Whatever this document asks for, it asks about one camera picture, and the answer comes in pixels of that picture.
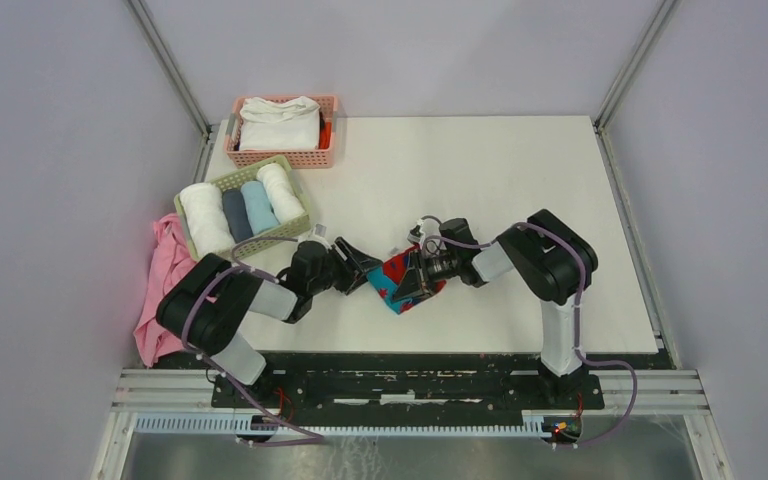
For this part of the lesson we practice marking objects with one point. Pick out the folded white towel in basket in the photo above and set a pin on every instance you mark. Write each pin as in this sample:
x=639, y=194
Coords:
x=272, y=125

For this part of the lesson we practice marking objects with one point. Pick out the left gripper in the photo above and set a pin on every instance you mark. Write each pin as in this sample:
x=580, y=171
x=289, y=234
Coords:
x=363, y=261

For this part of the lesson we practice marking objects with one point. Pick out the rolled white towel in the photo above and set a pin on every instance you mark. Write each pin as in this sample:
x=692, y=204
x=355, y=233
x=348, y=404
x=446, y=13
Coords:
x=208, y=227

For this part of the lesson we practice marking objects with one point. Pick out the light blue towel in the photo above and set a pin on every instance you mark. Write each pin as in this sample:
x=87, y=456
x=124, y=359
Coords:
x=258, y=207

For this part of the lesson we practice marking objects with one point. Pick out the white towel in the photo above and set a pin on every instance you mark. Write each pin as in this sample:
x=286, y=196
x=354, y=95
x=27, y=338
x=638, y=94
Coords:
x=208, y=227
x=272, y=125
x=285, y=204

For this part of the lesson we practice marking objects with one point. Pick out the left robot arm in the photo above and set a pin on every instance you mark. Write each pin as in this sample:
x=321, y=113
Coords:
x=206, y=309

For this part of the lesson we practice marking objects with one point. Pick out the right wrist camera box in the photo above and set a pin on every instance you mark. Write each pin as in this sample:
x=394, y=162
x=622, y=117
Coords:
x=417, y=235

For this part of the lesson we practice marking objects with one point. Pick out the pink towel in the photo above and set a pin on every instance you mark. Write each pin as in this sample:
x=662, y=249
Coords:
x=170, y=263

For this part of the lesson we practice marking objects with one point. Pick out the pink plastic basket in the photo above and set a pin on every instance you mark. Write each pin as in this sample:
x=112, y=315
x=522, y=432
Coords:
x=322, y=157

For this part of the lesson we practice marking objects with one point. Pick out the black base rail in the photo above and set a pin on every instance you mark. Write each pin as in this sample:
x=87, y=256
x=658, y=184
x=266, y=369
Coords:
x=417, y=390

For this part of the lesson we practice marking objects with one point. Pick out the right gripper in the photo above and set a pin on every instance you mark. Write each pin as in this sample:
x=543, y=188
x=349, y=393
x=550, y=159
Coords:
x=412, y=284

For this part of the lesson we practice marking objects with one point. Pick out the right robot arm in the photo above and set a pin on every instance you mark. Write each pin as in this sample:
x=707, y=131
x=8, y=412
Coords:
x=555, y=263

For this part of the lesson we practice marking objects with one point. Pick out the white cable duct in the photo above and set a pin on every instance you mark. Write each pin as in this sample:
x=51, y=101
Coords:
x=244, y=424

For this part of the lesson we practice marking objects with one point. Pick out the red and teal patterned towel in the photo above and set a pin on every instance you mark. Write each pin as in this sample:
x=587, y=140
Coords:
x=385, y=280

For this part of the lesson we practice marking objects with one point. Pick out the rolled dark blue towel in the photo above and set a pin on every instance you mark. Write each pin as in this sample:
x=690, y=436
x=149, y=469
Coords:
x=234, y=209

